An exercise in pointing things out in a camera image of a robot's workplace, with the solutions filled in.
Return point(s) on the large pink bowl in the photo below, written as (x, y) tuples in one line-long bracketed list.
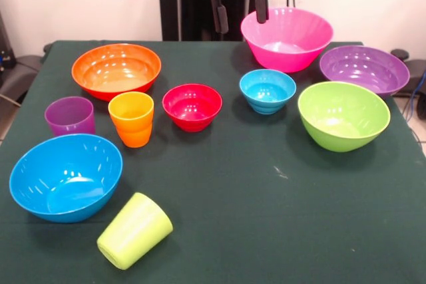
[(289, 41)]

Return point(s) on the green cup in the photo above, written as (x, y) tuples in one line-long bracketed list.
[(133, 234)]

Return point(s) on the small blue bowl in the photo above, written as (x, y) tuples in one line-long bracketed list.
[(268, 92)]

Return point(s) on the small red-pink bowl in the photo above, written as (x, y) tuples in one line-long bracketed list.
[(192, 107)]

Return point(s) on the large purple bowl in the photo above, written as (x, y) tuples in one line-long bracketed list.
[(364, 68)]

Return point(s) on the large orange-red bowl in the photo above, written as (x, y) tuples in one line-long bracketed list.
[(116, 68)]

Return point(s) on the large green bowl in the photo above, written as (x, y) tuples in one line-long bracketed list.
[(342, 117)]

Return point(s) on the orange cup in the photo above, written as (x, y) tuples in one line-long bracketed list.
[(131, 124)]

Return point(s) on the dark green tablecloth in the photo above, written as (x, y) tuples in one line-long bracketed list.
[(233, 197)]

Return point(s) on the purple cup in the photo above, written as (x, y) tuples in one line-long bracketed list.
[(70, 117)]

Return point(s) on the large blue bowl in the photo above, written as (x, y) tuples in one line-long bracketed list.
[(66, 177)]

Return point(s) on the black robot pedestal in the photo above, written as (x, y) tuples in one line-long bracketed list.
[(169, 4)]

